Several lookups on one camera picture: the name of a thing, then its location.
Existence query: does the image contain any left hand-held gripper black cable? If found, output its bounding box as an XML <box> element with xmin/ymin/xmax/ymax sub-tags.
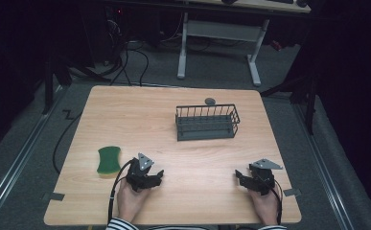
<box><xmin>106</xmin><ymin>158</ymin><xmax>135</xmax><ymax>225</ymax></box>

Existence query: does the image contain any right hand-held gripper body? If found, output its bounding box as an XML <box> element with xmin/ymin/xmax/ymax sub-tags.
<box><xmin>245</xmin><ymin>158</ymin><xmax>284</xmax><ymax>196</ymax></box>

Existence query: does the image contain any metal floor rail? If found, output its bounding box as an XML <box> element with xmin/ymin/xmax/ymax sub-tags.
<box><xmin>0</xmin><ymin>85</ymin><xmax>66</xmax><ymax>222</ymax></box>
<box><xmin>291</xmin><ymin>102</ymin><xmax>356</xmax><ymax>230</ymax></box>

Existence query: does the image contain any bundle of black cables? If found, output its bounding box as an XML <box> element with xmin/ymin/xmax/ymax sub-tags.
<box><xmin>104</xmin><ymin>18</ymin><xmax>151</xmax><ymax>87</ymax></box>

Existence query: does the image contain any dark computer tower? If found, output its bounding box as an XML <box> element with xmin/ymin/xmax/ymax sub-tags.
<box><xmin>103</xmin><ymin>5</ymin><xmax>128</xmax><ymax>66</ymax></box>

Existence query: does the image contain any hand-held gripper black cable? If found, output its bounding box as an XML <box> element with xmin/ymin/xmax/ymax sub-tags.
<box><xmin>263</xmin><ymin>173</ymin><xmax>284</xmax><ymax>225</ymax></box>
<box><xmin>106</xmin><ymin>158</ymin><xmax>135</xmax><ymax>225</ymax></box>

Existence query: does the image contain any black floor cable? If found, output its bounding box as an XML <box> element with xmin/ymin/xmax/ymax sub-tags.
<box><xmin>52</xmin><ymin>109</ymin><xmax>83</xmax><ymax>175</ymax></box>

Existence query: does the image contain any grey tape piece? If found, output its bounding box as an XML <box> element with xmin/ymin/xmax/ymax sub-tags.
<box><xmin>283</xmin><ymin>188</ymin><xmax>302</xmax><ymax>197</ymax></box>
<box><xmin>42</xmin><ymin>192</ymin><xmax>66</xmax><ymax>202</ymax></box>

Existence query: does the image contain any red object under desk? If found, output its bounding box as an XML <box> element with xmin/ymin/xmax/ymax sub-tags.
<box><xmin>270</xmin><ymin>39</ymin><xmax>284</xmax><ymax>52</ymax></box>

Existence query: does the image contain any green sponge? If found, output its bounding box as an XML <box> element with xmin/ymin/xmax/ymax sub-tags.
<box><xmin>96</xmin><ymin>146</ymin><xmax>123</xmax><ymax>176</ymax></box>

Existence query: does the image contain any dark grey wire basket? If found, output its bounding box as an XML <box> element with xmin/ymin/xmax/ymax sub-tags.
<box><xmin>174</xmin><ymin>103</ymin><xmax>242</xmax><ymax>142</ymax></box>

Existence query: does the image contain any black metal stand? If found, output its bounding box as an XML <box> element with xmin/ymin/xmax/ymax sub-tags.
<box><xmin>259</xmin><ymin>60</ymin><xmax>319</xmax><ymax>136</ymax></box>
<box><xmin>41</xmin><ymin>47</ymin><xmax>74</xmax><ymax>116</ymax></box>

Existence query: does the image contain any person's right hand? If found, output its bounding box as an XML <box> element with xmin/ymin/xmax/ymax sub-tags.
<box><xmin>247</xmin><ymin>187</ymin><xmax>281</xmax><ymax>226</ymax></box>

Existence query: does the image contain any white frame desk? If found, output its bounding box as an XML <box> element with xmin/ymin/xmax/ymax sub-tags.
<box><xmin>176</xmin><ymin>0</ymin><xmax>313</xmax><ymax>87</ymax></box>

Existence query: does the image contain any person's left hand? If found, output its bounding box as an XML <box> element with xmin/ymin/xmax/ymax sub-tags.
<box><xmin>117</xmin><ymin>179</ymin><xmax>152</xmax><ymax>223</ymax></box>

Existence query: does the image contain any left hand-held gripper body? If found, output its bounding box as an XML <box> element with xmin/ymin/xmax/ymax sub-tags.
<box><xmin>126</xmin><ymin>152</ymin><xmax>164</xmax><ymax>193</ymax></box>

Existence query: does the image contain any right hand-held gripper black cable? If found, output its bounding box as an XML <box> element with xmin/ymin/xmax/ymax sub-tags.
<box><xmin>263</xmin><ymin>173</ymin><xmax>284</xmax><ymax>225</ymax></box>

